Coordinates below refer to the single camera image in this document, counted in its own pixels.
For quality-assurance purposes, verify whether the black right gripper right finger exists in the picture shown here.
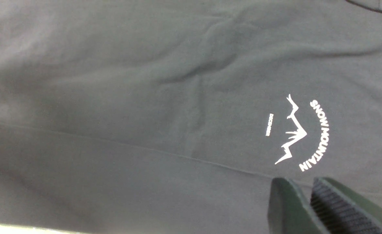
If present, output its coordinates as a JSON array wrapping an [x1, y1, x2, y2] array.
[[310, 177, 382, 234]]

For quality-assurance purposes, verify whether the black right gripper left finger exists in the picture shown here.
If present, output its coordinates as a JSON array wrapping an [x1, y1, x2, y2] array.
[[268, 177, 329, 234]]

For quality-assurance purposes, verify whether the dark gray long-sleeve top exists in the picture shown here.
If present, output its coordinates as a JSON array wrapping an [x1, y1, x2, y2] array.
[[0, 0, 382, 234]]

